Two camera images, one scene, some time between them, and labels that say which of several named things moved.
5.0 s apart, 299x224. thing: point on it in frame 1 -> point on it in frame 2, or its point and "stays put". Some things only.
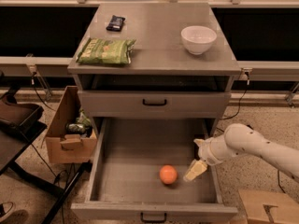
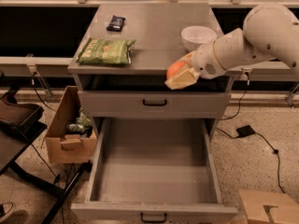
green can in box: [76, 128] stays put
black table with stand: [15, 140] stays put
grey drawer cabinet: [164, 79] stays put
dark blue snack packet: [116, 23] stays put
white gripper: [207, 152] -> [204, 61]
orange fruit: [167, 174] -> [175, 66]
